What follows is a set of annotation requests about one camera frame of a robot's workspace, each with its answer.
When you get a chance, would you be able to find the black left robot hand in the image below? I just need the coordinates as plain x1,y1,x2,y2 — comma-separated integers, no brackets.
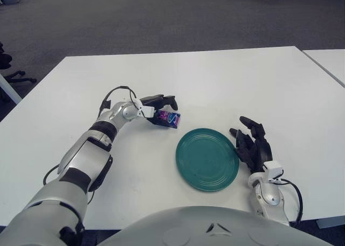
139,94,179,126

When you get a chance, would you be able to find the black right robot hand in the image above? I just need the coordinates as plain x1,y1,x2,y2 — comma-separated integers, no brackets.
229,116,273,174

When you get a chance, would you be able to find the purple gum pack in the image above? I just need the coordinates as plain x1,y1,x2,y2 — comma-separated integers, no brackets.
157,109,181,130

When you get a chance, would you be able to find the green round plate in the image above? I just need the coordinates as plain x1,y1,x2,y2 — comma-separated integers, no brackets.
175,128,240,194

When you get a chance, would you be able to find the white neighbouring table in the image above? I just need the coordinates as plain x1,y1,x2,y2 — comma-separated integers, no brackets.
301,49,345,87

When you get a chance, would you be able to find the grey robot torso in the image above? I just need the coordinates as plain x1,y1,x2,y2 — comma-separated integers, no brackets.
102,206,345,246

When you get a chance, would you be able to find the white table leg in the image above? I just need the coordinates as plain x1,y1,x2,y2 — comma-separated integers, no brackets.
0,74,22,105

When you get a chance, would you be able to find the black office chair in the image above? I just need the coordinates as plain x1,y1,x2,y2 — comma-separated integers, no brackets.
0,43,37,84

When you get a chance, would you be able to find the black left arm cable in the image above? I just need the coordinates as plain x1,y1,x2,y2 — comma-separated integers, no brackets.
98,85,142,118

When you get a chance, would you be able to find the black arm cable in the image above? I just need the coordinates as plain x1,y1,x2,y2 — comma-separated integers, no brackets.
98,85,142,118
279,177,304,226

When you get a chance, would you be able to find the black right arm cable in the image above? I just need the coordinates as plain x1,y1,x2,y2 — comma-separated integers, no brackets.
279,177,304,226

